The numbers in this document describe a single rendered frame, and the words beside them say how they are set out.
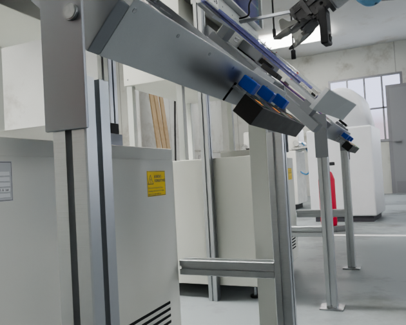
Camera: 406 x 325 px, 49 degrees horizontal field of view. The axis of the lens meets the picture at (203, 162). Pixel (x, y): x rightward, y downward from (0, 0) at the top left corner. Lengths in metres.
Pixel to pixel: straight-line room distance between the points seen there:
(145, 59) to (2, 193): 0.33
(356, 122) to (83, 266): 4.45
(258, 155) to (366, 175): 3.38
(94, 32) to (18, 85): 4.87
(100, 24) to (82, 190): 0.17
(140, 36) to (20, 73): 4.89
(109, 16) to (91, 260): 0.24
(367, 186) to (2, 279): 4.22
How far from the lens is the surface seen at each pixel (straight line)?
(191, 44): 0.62
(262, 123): 0.77
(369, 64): 9.90
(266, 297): 1.44
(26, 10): 1.35
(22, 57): 5.47
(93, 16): 0.49
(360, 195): 4.73
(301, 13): 1.53
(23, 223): 0.78
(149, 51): 0.56
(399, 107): 9.67
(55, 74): 0.45
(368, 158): 4.71
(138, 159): 1.05
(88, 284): 0.43
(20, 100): 5.33
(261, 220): 1.39
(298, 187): 6.42
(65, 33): 0.45
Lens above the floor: 0.54
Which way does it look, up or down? 2 degrees up
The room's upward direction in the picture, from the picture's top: 3 degrees counter-clockwise
